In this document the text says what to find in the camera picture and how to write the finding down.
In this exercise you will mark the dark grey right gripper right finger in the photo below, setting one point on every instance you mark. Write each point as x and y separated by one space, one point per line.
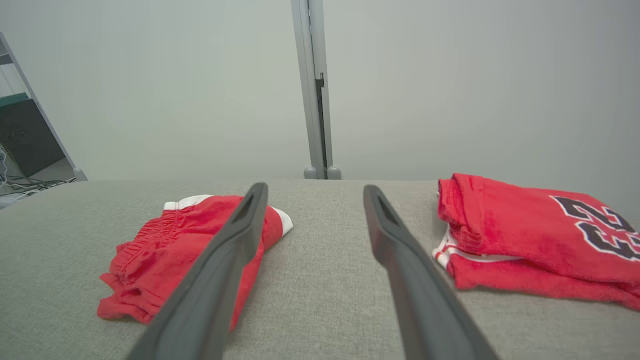
425 310

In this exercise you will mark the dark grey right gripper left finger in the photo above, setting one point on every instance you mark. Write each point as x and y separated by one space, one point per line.
210 300

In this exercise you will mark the red shorts with white stripe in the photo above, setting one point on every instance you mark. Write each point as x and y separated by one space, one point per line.
160 260

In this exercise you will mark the red white jersey shirt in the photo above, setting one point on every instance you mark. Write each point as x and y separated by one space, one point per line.
525 235

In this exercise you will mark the black equipment box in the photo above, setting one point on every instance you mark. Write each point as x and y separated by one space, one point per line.
27 137

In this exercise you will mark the grey partition post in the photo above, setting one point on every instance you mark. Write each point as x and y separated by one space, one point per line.
315 100

